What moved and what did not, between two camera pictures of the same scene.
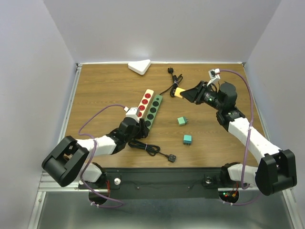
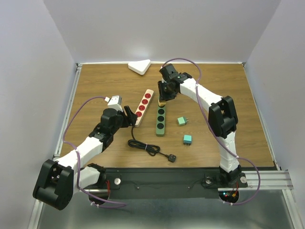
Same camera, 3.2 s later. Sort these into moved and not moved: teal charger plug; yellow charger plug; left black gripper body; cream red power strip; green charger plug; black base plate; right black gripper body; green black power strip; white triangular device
Moved: left black gripper body; right black gripper body; yellow charger plug; green black power strip
Not moved: cream red power strip; white triangular device; green charger plug; teal charger plug; black base plate
